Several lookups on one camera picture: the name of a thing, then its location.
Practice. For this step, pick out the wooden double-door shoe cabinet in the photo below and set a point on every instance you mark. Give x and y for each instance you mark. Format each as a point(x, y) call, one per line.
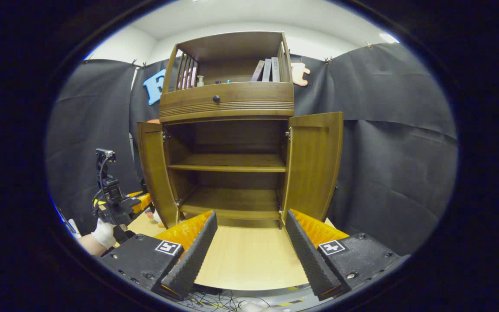
point(232, 47)

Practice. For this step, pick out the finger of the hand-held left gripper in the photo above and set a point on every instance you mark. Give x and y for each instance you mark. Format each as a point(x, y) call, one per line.
point(134, 194)
point(142, 203)

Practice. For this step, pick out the purple book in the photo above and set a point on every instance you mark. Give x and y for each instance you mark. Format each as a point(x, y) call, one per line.
point(257, 71)

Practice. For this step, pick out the black backdrop cloth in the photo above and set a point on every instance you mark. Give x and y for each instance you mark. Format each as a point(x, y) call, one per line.
point(396, 173)

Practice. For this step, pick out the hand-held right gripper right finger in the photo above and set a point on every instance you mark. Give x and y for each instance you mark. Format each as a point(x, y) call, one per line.
point(310, 260)

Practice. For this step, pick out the white plush duck toy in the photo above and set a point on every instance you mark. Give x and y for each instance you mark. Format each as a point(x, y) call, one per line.
point(157, 216)

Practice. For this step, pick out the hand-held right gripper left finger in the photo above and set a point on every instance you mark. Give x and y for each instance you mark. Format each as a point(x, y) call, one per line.
point(193, 260)

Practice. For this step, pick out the wooden cabinet drawer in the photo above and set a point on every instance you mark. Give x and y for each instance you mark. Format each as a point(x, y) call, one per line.
point(254, 97)

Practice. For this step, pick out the wooden cabinet door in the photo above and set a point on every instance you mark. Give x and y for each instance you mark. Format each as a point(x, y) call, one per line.
point(314, 169)
point(156, 173)

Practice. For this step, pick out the grey book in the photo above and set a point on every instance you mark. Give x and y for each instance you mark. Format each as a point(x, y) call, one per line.
point(276, 70)

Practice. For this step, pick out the wooden cabinet shelf board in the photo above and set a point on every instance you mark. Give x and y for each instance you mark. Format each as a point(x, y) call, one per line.
point(228, 164)

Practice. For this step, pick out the white book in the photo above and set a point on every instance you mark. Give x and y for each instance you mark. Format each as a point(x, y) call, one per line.
point(267, 70)

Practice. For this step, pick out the white pump bottle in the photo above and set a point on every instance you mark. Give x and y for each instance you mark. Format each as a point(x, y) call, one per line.
point(200, 81)

